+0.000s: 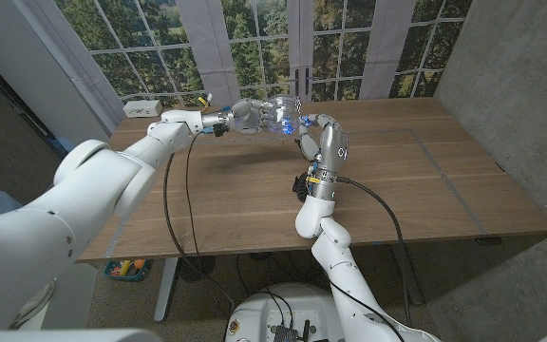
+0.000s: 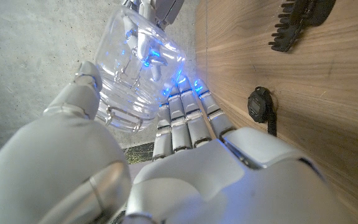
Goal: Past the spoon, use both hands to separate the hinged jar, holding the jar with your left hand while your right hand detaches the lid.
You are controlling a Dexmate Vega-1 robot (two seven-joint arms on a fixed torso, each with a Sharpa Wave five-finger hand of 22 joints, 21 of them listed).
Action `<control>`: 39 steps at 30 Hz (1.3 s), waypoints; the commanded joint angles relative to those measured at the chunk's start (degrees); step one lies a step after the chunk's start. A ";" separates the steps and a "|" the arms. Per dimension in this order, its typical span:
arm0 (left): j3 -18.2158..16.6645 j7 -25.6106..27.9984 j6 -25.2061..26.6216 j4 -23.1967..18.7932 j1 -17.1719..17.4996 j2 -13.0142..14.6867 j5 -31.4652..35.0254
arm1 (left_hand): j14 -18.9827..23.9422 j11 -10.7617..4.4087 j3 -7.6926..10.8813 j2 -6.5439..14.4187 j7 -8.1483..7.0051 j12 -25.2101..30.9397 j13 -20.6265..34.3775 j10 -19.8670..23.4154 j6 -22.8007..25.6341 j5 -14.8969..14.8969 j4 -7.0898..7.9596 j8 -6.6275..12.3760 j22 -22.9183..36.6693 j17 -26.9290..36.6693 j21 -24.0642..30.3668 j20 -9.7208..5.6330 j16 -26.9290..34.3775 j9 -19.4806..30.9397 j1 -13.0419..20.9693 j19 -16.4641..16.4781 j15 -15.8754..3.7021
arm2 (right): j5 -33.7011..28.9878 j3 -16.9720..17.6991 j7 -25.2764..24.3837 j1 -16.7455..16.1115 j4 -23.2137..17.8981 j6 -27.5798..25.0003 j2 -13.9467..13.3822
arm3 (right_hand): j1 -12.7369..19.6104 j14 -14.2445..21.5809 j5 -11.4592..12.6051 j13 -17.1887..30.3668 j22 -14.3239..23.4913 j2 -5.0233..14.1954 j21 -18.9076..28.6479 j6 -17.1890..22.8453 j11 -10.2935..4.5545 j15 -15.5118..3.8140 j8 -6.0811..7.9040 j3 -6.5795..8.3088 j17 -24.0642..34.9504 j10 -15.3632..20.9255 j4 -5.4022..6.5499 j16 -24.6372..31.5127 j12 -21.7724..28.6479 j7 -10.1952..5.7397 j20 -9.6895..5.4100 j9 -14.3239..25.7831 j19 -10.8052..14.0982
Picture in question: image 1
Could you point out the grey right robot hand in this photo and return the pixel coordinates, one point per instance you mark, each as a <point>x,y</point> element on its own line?
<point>333,142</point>

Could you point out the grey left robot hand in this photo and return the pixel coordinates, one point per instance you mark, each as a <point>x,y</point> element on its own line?
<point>247,116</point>

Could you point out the clear glass hinged jar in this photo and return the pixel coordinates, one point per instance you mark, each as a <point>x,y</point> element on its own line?
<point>283,111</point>

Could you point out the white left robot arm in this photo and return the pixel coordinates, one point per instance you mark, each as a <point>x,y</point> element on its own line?
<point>64,214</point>

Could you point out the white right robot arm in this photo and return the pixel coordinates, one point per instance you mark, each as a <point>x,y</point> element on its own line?
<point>340,266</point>

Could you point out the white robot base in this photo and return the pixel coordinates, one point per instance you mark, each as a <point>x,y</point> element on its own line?
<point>278,309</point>

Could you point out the printed window backdrop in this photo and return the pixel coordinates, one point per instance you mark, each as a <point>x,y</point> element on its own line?
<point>264,47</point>

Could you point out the white power strip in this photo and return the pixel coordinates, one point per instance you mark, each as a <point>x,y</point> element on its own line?
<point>143,108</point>

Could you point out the black round floor disc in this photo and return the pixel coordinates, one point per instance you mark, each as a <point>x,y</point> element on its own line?
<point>200,268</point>

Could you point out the grey concrete print backdrop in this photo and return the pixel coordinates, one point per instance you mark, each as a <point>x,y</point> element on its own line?
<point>515,95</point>

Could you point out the white table leg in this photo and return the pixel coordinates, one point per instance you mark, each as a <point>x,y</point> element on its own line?
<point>164,290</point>

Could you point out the teal basket with toys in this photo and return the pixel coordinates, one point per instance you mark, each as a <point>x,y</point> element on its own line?
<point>126,271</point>

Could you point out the white partition panel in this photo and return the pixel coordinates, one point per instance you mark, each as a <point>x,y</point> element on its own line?
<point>31,62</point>

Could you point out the white sneaker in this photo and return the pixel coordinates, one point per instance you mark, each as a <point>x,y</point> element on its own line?
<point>33,304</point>

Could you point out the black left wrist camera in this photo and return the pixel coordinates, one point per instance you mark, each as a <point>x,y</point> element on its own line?
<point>221,130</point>

